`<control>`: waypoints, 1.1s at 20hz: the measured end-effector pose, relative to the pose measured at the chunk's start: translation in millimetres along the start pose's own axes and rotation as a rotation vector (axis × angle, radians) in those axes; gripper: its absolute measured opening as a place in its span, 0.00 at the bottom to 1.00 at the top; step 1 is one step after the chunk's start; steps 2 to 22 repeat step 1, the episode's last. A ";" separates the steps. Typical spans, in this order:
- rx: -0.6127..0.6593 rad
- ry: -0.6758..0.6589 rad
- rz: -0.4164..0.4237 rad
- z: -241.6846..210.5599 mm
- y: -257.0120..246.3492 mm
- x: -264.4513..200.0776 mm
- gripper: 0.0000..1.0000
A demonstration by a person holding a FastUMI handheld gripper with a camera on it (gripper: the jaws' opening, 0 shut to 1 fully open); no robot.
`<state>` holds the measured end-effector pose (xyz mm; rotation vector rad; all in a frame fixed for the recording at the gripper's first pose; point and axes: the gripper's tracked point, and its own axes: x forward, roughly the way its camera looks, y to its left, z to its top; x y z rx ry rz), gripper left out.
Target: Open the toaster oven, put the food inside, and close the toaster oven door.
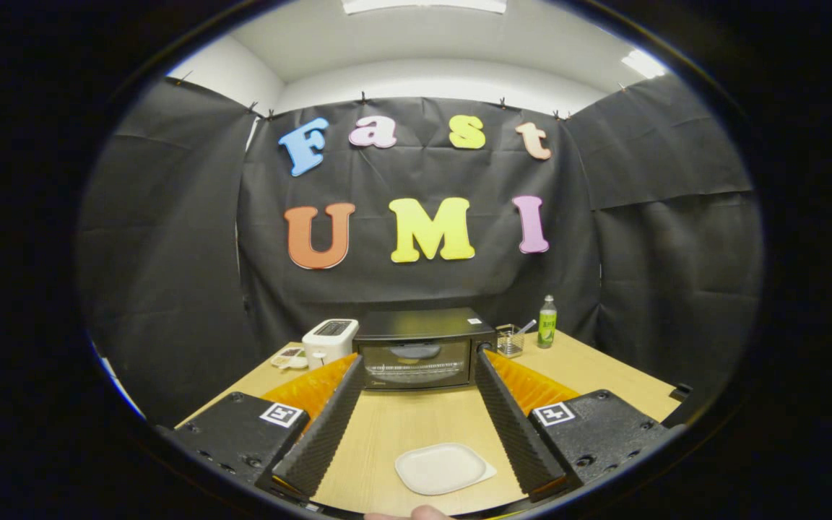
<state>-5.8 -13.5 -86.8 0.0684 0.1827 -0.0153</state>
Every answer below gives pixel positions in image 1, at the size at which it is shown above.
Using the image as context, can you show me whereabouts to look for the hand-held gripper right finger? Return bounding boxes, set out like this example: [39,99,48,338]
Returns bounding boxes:
[474,349,680,504]

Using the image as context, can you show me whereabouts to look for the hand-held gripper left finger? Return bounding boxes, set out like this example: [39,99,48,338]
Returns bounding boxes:
[158,352,366,503]

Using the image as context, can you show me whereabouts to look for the white plate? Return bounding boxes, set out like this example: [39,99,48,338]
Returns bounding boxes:
[394,443,498,496]

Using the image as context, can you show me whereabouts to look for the black toaster oven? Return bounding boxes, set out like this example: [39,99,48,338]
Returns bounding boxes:
[352,308,498,391]

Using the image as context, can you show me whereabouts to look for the white pop-up toaster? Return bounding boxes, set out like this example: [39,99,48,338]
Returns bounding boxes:
[301,318,360,371]

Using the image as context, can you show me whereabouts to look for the small white snack tray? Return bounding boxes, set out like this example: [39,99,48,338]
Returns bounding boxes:
[270,347,310,371]

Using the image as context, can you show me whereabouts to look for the green drink bottle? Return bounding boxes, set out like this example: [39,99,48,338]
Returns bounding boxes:
[537,295,558,350]

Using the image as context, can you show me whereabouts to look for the black backdrop cloth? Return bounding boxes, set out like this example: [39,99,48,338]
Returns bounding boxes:
[77,72,763,427]

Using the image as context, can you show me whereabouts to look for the small ceiling light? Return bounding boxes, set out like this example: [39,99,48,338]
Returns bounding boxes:
[621,48,670,80]

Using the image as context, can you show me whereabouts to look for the long ceiling light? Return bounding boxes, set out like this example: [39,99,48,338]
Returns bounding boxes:
[342,0,508,15]

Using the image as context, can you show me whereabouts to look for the wire mesh holder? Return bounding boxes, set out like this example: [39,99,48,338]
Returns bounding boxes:
[495,324,525,359]

